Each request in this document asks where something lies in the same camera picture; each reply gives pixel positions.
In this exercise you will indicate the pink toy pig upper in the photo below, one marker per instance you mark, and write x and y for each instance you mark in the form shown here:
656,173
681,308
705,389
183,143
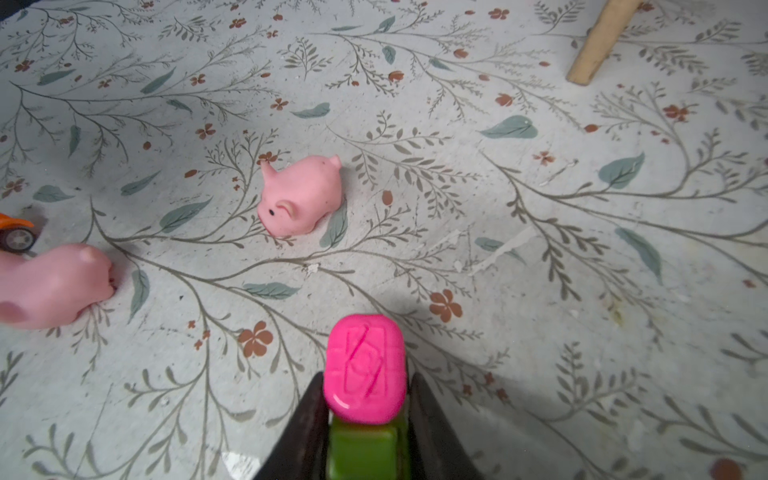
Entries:
296,198

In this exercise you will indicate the wooden two-tier shelf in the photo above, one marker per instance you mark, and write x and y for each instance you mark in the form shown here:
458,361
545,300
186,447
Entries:
614,18

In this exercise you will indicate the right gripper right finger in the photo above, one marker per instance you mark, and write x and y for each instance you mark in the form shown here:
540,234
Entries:
434,446

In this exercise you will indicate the pink green toy truck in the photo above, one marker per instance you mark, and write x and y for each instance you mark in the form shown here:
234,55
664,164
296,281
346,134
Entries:
365,388

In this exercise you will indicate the pink toy pig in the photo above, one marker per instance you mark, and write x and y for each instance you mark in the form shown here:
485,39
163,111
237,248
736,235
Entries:
296,198
52,289

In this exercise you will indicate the orange toy car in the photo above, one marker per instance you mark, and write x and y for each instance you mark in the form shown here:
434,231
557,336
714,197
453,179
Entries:
17,235

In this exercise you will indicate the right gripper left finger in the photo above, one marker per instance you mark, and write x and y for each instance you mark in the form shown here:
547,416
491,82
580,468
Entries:
301,451

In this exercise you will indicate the floral patterned table mat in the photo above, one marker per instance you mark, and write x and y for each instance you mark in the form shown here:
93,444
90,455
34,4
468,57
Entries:
580,273

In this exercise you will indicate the pink toy pig left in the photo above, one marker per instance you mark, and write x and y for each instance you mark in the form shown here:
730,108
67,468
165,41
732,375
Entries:
52,289

